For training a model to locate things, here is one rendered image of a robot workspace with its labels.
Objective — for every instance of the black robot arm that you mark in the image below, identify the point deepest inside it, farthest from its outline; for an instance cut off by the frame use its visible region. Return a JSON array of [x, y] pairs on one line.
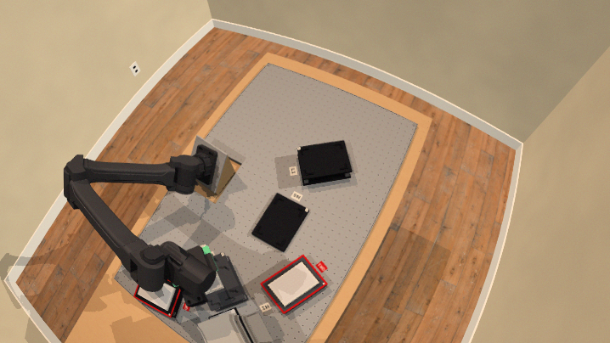
[[145, 263]]

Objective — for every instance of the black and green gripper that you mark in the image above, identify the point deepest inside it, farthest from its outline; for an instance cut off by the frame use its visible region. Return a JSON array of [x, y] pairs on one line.
[[204, 255]]

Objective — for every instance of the grey slotted rack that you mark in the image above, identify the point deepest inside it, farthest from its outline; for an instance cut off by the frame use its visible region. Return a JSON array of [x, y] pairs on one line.
[[224, 329]]

